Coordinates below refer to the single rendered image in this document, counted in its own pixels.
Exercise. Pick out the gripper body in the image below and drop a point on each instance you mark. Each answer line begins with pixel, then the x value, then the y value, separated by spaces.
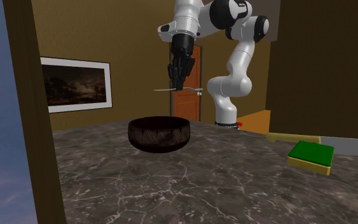
pixel 181 46

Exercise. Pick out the dark brown patterned bowl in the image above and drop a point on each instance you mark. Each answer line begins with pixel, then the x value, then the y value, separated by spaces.
pixel 158 135

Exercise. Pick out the orange wooden door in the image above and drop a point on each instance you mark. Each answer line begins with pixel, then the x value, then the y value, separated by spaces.
pixel 186 107

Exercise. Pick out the white-framed dark landscape picture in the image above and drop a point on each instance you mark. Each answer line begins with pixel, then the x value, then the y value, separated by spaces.
pixel 74 84

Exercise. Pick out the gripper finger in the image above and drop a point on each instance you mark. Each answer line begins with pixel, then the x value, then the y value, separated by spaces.
pixel 186 72
pixel 174 76

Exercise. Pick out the silver cutlery piece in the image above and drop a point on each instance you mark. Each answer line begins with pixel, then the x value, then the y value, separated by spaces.
pixel 163 89

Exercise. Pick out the green and yellow sponge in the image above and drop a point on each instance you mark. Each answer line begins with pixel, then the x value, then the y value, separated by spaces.
pixel 312 153

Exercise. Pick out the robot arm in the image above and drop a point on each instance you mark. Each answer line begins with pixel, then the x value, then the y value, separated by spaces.
pixel 237 83

